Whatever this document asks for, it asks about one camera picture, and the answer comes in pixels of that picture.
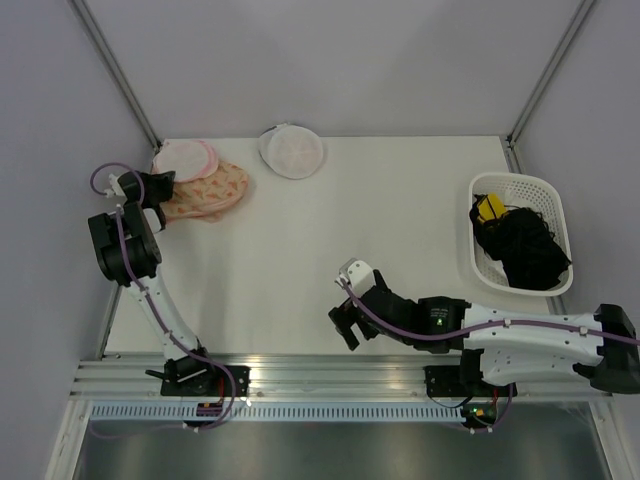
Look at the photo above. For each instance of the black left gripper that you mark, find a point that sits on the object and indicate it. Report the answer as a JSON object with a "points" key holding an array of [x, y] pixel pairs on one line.
{"points": [[165, 181]]}

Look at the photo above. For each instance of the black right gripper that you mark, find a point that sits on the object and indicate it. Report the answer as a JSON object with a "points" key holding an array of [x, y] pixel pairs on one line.
{"points": [[344, 317]]}

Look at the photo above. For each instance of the pink-trimmed mesh laundry bag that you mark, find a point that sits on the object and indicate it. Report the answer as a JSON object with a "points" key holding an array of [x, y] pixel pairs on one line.
{"points": [[188, 159]]}

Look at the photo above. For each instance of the yellow bra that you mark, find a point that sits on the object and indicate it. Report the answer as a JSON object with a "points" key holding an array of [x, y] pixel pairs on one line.
{"points": [[487, 207]]}

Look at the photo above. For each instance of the black lace bra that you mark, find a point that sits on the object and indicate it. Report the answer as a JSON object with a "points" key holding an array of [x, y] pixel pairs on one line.
{"points": [[522, 242]]}

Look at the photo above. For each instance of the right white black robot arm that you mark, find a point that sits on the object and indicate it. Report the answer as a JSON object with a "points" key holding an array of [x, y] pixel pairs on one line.
{"points": [[497, 348]]}

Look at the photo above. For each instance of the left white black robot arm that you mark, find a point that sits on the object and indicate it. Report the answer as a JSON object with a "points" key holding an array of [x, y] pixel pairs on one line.
{"points": [[127, 253]]}

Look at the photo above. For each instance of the orange floral patterned bra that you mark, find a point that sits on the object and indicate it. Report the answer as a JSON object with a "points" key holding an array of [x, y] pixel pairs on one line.
{"points": [[208, 198]]}

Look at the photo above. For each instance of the white mesh laundry bag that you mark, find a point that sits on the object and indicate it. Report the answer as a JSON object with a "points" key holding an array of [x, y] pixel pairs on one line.
{"points": [[291, 151]]}

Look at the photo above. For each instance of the white perforated plastic basket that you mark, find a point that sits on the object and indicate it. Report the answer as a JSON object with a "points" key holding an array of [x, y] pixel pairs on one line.
{"points": [[519, 191]]}

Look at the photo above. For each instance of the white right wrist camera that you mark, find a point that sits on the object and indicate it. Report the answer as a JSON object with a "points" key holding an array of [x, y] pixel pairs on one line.
{"points": [[357, 275]]}

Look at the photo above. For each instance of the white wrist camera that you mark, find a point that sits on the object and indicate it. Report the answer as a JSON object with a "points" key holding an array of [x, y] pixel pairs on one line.
{"points": [[357, 275], [114, 189]]}

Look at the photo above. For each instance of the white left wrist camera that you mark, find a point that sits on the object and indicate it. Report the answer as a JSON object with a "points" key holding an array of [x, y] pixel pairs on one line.
{"points": [[114, 189]]}

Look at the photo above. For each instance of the left aluminium frame post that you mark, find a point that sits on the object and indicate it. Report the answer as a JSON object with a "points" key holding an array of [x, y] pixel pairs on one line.
{"points": [[100, 43]]}

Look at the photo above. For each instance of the aluminium frame post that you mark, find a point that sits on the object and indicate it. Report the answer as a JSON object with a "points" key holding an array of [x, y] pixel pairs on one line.
{"points": [[568, 38], [100, 43]]}

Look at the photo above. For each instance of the aluminium mounting rail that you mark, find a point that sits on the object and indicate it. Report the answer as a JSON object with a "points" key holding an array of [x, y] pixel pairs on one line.
{"points": [[273, 378]]}

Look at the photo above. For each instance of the white slotted cable duct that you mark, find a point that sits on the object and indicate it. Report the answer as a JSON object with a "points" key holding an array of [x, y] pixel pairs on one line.
{"points": [[276, 411]]}

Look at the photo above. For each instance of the right aluminium frame post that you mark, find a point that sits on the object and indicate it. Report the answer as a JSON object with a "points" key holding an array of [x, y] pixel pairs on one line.
{"points": [[568, 38]]}

